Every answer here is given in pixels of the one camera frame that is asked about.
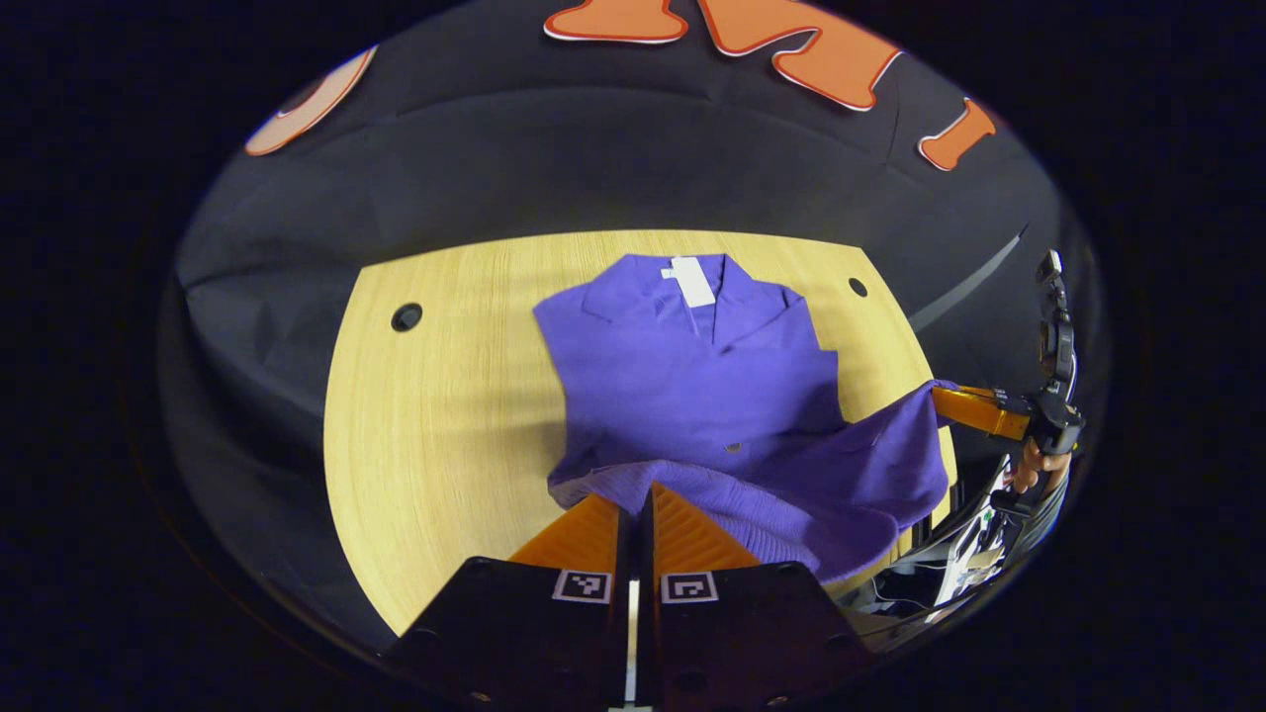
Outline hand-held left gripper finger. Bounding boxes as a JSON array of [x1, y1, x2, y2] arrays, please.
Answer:
[[638, 482, 876, 712], [381, 491, 634, 712]]

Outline purple collared shirt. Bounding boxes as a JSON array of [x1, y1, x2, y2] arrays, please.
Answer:
[[532, 252, 960, 584]]

